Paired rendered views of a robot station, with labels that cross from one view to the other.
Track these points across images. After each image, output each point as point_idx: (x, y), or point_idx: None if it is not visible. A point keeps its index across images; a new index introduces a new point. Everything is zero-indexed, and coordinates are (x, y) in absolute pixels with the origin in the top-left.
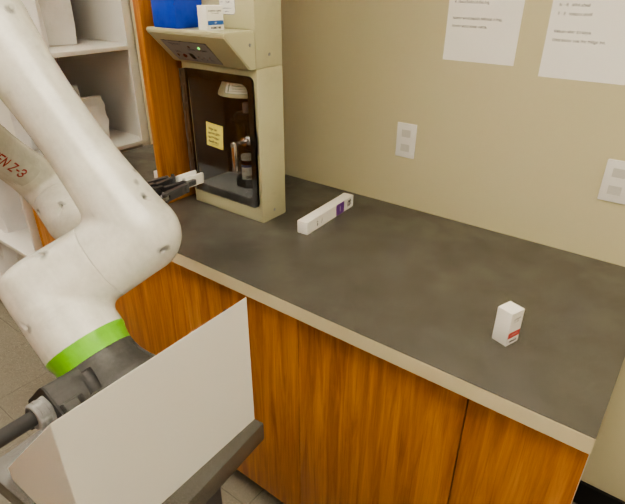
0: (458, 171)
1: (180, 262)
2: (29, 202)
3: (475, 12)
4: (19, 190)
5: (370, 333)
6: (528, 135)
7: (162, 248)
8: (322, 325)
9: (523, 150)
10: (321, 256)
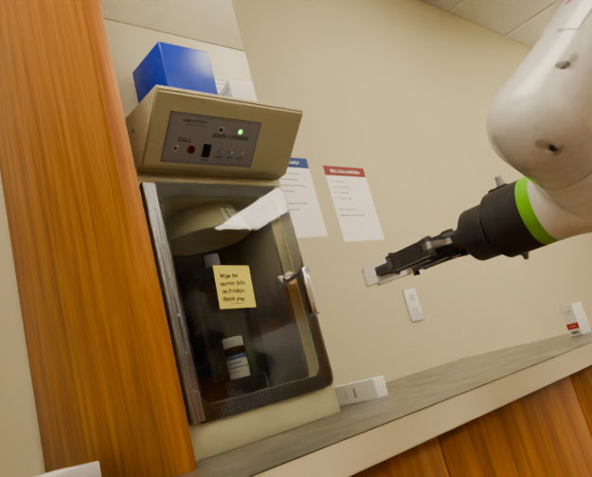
0: (331, 343)
1: (467, 413)
2: None
3: (288, 198)
4: None
5: None
6: (359, 289)
7: None
8: None
9: (362, 302)
10: (452, 377)
